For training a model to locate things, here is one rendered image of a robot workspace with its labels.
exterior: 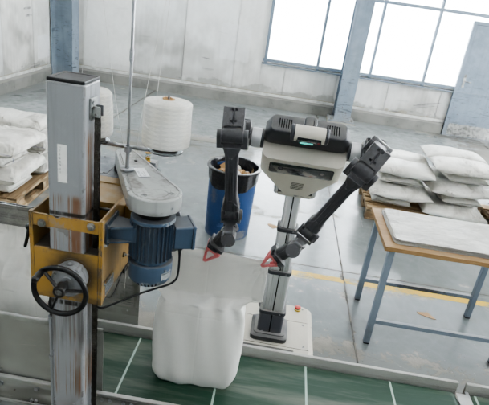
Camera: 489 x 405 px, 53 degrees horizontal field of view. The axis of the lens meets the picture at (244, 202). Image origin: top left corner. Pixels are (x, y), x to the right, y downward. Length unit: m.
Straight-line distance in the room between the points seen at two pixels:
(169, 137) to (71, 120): 0.32
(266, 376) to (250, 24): 8.05
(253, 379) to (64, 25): 8.88
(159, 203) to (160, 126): 0.26
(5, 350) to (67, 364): 0.49
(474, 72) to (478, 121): 0.94
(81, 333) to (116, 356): 0.71
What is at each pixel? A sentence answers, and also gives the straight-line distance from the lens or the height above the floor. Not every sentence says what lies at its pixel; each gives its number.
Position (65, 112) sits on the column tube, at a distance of 1.51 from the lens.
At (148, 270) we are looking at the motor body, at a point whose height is 1.16.
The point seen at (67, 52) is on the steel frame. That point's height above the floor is 0.51.
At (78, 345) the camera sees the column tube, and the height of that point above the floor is 0.85.
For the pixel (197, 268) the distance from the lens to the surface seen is 2.10.
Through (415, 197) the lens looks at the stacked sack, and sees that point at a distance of 5.36.
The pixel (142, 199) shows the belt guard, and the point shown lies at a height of 1.42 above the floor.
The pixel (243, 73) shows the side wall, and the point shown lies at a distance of 9.93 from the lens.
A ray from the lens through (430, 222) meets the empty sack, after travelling 3.57.
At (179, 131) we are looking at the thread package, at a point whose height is 1.60.
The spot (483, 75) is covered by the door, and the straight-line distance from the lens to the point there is 10.42.
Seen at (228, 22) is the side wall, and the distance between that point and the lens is 9.88.
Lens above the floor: 2.05
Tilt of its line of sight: 23 degrees down
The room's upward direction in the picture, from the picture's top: 8 degrees clockwise
